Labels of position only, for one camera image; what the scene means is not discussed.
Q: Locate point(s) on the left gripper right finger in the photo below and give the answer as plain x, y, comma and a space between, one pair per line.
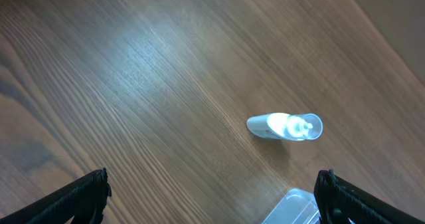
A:
340, 202

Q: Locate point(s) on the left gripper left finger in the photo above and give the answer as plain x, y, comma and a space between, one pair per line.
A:
83, 201

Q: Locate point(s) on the clear plastic container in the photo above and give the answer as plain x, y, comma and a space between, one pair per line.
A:
298, 207

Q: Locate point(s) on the small white plastic bottle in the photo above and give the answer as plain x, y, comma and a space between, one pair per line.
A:
282, 126

